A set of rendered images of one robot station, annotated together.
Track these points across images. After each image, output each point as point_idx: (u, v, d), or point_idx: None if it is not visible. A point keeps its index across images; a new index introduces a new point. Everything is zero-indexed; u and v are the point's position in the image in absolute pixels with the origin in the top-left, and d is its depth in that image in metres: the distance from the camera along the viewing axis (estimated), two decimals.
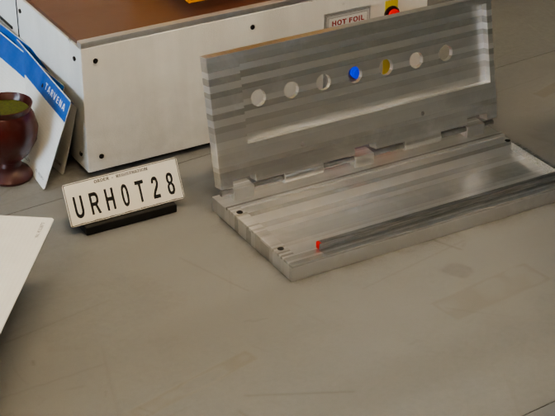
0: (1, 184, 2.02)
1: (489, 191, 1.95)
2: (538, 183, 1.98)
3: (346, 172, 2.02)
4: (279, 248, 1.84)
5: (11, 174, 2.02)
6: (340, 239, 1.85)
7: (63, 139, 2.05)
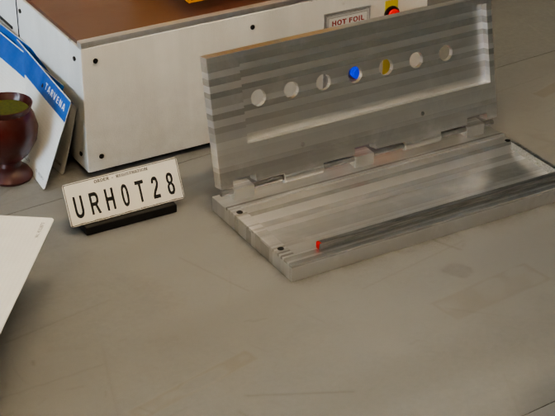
0: (1, 184, 2.02)
1: (489, 191, 1.95)
2: (538, 183, 1.98)
3: (346, 172, 2.02)
4: (279, 248, 1.84)
5: (11, 174, 2.02)
6: (340, 239, 1.85)
7: (63, 139, 2.05)
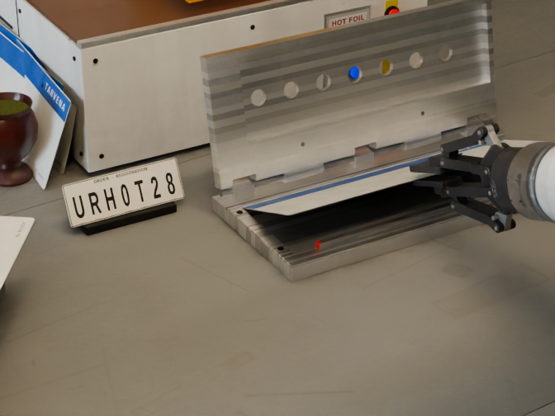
0: (1, 184, 2.02)
1: None
2: None
3: (346, 172, 2.02)
4: (279, 248, 1.84)
5: (11, 174, 2.02)
6: (340, 239, 1.85)
7: (63, 139, 2.05)
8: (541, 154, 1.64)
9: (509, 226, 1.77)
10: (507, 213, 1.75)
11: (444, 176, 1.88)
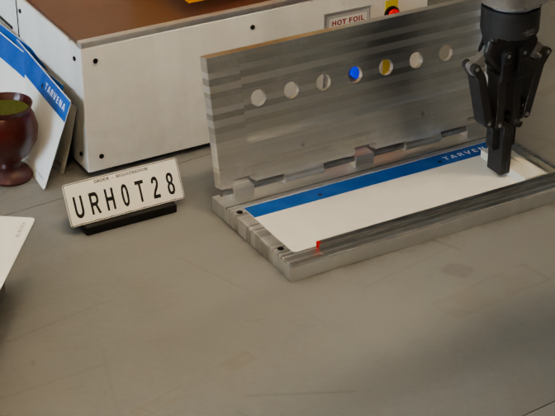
0: (1, 184, 2.02)
1: (489, 191, 1.95)
2: (538, 183, 1.98)
3: (346, 172, 2.02)
4: (279, 248, 1.84)
5: (11, 174, 2.02)
6: (340, 239, 1.85)
7: (63, 139, 2.05)
8: None
9: (542, 43, 1.96)
10: (537, 36, 1.93)
11: None
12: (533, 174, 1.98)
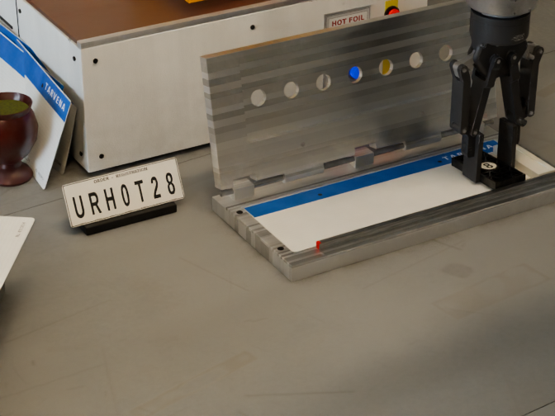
0: (1, 184, 2.02)
1: (489, 191, 1.95)
2: (538, 183, 1.98)
3: (346, 172, 2.02)
4: (279, 248, 1.84)
5: (11, 174, 2.02)
6: (340, 239, 1.85)
7: (63, 139, 2.05)
8: None
9: (533, 43, 1.95)
10: (526, 41, 1.93)
11: (500, 140, 2.00)
12: (546, 170, 2.00)
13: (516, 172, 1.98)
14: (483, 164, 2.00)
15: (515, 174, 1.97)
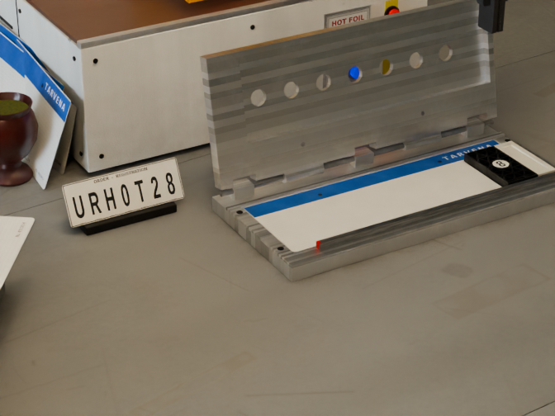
0: (1, 184, 2.02)
1: (489, 191, 1.95)
2: (538, 183, 1.98)
3: (346, 172, 2.02)
4: (279, 248, 1.84)
5: (11, 174, 2.02)
6: (340, 239, 1.85)
7: (63, 139, 2.05)
8: None
9: None
10: None
11: None
12: (546, 170, 2.00)
13: (528, 172, 1.99)
14: (495, 162, 2.02)
15: (528, 174, 1.99)
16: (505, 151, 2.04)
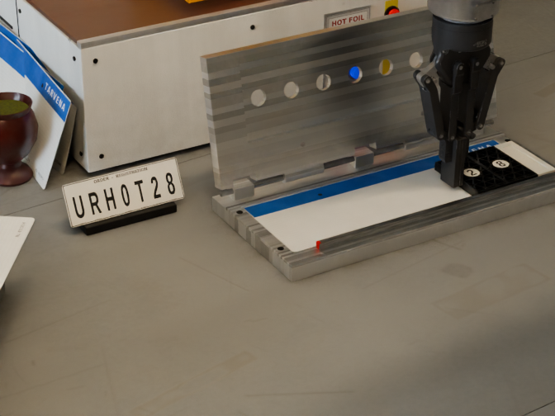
0: (1, 184, 2.02)
1: (489, 191, 1.95)
2: (538, 183, 1.98)
3: (346, 172, 2.02)
4: (279, 248, 1.84)
5: (11, 174, 2.02)
6: (340, 239, 1.85)
7: (63, 139, 2.05)
8: None
9: (495, 54, 1.93)
10: (490, 47, 1.90)
11: None
12: (546, 170, 2.00)
13: (528, 172, 1.99)
14: (495, 162, 2.02)
15: (528, 174, 1.99)
16: (505, 151, 2.04)
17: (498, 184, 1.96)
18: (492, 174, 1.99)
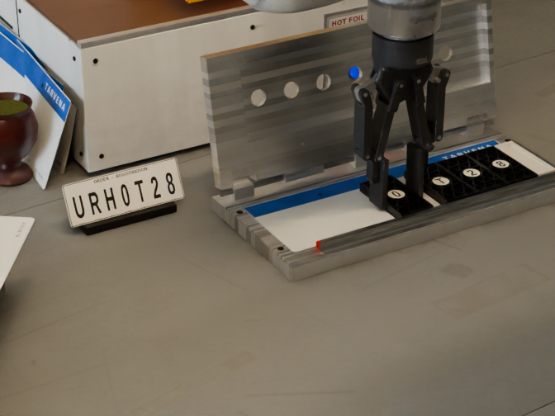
0: (1, 184, 2.02)
1: (489, 191, 1.95)
2: (538, 183, 1.98)
3: (346, 172, 2.02)
4: (279, 248, 1.84)
5: (11, 174, 2.02)
6: (340, 239, 1.85)
7: (63, 139, 2.05)
8: (390, 0, 1.77)
9: (439, 65, 1.89)
10: (431, 64, 1.86)
11: (407, 165, 1.94)
12: (546, 170, 2.00)
13: (528, 172, 1.99)
14: (495, 162, 2.02)
15: (528, 174, 1.99)
16: (505, 151, 2.04)
17: (498, 184, 1.96)
18: (492, 174, 1.99)
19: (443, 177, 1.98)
